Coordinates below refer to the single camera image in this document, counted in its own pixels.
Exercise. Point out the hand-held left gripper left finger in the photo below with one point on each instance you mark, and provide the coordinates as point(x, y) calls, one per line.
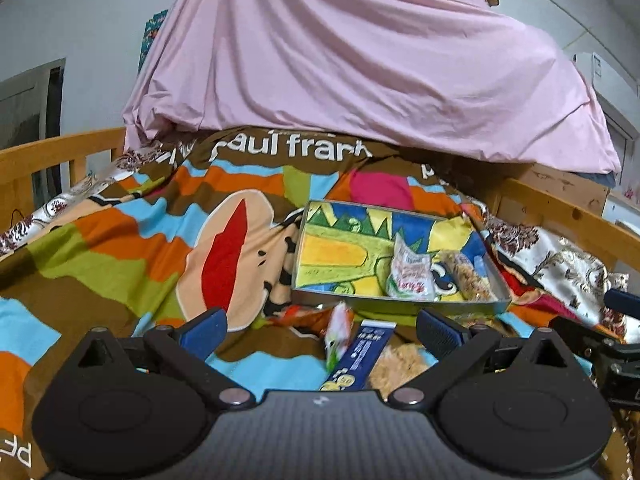
point(207, 330)

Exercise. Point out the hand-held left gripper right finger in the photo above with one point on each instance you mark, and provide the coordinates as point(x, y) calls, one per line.
point(440, 335)

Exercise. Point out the teal floral cloth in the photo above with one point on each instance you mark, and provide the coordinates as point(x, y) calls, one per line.
point(150, 35)

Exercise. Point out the blue snack packet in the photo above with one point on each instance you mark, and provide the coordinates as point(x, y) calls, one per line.
point(357, 355)

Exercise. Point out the pink bed sheet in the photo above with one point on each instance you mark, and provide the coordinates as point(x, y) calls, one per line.
point(350, 60)

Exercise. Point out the wooden bed frame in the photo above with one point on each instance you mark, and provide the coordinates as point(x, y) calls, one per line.
point(550, 210)

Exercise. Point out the orange snack bag red label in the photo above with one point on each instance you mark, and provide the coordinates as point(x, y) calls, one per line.
point(300, 317)

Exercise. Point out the colourful printed blanket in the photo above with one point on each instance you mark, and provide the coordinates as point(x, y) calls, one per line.
point(125, 240)

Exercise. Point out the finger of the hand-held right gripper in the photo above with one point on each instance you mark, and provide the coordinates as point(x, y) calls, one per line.
point(625, 302)
point(575, 332)

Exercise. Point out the brown fluffy snack packet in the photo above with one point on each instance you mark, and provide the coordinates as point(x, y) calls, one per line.
point(400, 367)

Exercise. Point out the grey door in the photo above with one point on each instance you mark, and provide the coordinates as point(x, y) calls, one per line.
point(25, 105)

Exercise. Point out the white air conditioner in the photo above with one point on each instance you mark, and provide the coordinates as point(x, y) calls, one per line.
point(605, 75)

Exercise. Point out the colourful patterned tray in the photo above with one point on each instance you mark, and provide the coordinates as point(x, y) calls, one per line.
point(340, 255)

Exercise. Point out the green white red packet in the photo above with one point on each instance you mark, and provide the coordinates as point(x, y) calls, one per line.
point(339, 330)

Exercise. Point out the clear nut bar packet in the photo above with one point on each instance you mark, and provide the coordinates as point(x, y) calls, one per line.
point(467, 275)

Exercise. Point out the white green snack packet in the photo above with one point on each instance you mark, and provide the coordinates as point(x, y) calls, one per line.
point(410, 275)

